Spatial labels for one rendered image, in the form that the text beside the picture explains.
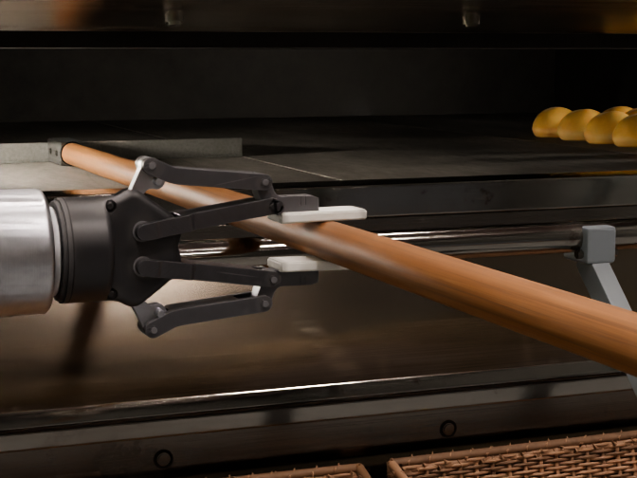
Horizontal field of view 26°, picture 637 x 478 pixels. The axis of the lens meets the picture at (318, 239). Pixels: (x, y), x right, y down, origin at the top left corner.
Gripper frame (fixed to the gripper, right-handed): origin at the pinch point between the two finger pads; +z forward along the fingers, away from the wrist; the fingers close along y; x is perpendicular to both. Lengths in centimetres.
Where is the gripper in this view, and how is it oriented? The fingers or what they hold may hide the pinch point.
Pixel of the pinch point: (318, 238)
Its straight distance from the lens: 104.8
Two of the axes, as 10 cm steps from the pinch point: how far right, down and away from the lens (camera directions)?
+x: 3.7, 1.2, -9.2
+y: -0.1, 9.9, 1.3
